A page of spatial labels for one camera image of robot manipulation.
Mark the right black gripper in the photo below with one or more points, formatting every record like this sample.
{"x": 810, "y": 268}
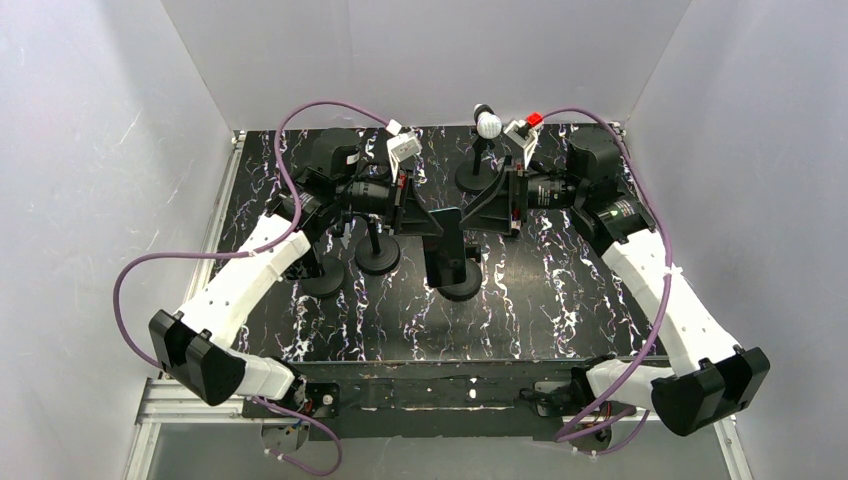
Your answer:
{"x": 513, "y": 198}

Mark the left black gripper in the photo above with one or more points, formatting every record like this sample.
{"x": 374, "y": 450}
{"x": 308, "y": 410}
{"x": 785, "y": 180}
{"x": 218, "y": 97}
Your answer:
{"x": 403, "y": 202}

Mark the black phone blue edge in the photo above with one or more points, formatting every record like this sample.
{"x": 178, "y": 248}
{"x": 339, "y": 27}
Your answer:
{"x": 444, "y": 256}

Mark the black phone stand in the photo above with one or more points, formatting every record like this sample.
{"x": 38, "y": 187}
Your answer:
{"x": 325, "y": 275}
{"x": 377, "y": 253}

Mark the black phone stand front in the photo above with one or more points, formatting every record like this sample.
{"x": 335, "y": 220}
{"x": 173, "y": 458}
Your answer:
{"x": 325, "y": 275}

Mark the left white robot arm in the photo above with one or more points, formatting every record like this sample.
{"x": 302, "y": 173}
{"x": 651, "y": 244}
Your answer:
{"x": 193, "y": 345}

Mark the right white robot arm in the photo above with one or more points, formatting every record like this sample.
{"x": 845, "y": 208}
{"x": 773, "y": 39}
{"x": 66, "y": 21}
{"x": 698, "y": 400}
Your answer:
{"x": 710, "y": 375}

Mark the black microphone stand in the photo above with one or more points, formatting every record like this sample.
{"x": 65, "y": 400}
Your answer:
{"x": 475, "y": 176}

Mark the white microphone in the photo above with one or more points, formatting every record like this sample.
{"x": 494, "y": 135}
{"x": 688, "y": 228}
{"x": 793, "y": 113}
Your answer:
{"x": 488, "y": 125}

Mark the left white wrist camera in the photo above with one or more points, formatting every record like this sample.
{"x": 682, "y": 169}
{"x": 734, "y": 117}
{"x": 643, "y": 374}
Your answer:
{"x": 400, "y": 148}

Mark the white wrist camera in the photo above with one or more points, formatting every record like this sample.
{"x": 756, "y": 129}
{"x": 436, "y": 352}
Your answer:
{"x": 400, "y": 148}
{"x": 524, "y": 132}

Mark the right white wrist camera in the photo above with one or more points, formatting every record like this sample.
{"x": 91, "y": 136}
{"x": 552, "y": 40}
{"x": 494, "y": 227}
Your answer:
{"x": 524, "y": 132}

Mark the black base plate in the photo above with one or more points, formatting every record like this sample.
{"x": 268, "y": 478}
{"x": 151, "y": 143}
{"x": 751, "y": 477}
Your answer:
{"x": 448, "y": 398}

